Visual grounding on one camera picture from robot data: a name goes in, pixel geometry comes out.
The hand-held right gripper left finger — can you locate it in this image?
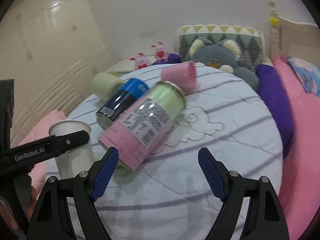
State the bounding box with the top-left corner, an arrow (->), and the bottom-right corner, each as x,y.
26,147 -> 119,240

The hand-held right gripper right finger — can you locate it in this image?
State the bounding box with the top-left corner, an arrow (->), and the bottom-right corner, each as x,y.
197,147 -> 290,240

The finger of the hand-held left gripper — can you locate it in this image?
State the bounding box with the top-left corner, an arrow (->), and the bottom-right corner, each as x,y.
49,129 -> 90,157

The white paper cup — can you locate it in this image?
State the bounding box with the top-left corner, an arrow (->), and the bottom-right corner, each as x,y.
48,120 -> 94,180

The pink green cup stack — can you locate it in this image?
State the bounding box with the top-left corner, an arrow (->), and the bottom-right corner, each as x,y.
97,80 -> 187,178

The light green cup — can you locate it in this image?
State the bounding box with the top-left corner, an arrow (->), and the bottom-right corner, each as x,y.
90,72 -> 125,101

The person's left hand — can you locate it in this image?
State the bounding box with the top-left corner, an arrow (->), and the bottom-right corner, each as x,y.
26,184 -> 38,219

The pink cloth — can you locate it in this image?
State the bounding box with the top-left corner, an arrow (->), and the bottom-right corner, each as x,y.
11,110 -> 67,193

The dark blue can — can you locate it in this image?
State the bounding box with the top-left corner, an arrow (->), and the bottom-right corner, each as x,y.
96,78 -> 150,130

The cream nightstand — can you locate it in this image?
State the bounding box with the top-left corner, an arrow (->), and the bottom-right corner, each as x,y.
103,55 -> 156,77

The pink quilt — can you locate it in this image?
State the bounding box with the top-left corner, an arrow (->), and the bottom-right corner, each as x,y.
272,56 -> 320,232

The cream wardrobe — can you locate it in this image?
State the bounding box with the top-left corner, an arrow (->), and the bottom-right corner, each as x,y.
0,0 -> 118,144

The purple pillow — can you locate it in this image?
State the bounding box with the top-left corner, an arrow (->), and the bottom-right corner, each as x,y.
256,64 -> 294,158

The pink pig plush toy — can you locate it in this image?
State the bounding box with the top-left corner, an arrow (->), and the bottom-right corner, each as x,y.
151,41 -> 169,64
129,52 -> 152,70

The grey cat plush cushion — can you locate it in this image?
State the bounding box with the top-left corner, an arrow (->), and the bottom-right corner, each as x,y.
187,37 -> 260,91

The purple cushion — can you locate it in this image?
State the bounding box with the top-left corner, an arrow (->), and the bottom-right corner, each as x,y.
152,52 -> 182,66

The blue printed pillow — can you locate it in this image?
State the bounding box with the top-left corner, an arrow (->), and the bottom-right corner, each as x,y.
287,56 -> 320,94

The knitted patterned pillow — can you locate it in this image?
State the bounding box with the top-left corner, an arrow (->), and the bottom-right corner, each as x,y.
175,24 -> 265,73

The cream wooden headboard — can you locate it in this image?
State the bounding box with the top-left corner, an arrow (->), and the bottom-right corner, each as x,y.
266,0 -> 320,66

